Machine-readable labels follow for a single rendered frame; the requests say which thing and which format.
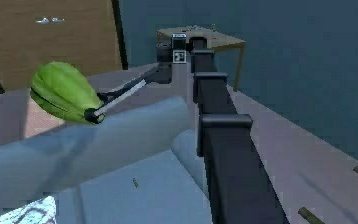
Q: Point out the small green bottle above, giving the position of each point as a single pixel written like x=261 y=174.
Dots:
x=214 y=27

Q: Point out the pale blue sofa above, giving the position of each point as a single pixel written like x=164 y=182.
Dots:
x=113 y=160

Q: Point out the tan wooden table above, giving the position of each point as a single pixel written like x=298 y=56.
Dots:
x=217 y=43

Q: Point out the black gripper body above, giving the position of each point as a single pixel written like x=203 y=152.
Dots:
x=163 y=63

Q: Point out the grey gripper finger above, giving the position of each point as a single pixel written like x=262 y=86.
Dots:
x=120 y=100
x=117 y=90

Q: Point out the white patterned cushion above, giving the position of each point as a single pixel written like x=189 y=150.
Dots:
x=27 y=213

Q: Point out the brown wooden door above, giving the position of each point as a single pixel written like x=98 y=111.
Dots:
x=53 y=40

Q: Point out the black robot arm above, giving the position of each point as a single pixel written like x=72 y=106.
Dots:
x=233 y=160

